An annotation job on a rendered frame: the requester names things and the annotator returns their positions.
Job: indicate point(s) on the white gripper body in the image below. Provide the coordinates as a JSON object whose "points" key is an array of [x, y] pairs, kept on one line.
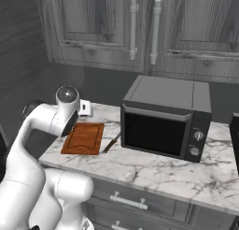
{"points": [[88, 110]]}

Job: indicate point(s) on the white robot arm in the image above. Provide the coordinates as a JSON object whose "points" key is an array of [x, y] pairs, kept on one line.
{"points": [[28, 177]]}

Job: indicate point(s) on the brown wooden cutting board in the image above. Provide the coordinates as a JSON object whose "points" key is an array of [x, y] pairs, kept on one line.
{"points": [[83, 139]]}

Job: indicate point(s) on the grey drawer front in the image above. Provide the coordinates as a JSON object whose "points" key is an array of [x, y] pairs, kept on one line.
{"points": [[102, 216], [161, 202]]}

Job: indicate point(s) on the black countertop appliance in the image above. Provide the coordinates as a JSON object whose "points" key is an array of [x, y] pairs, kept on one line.
{"points": [[235, 140]]}

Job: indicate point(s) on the dark grey microwave oven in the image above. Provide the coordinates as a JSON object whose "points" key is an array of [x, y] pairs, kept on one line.
{"points": [[161, 121]]}

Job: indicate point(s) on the grey wooden cupboard door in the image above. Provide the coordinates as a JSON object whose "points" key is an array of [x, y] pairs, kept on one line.
{"points": [[93, 25], [199, 31]]}

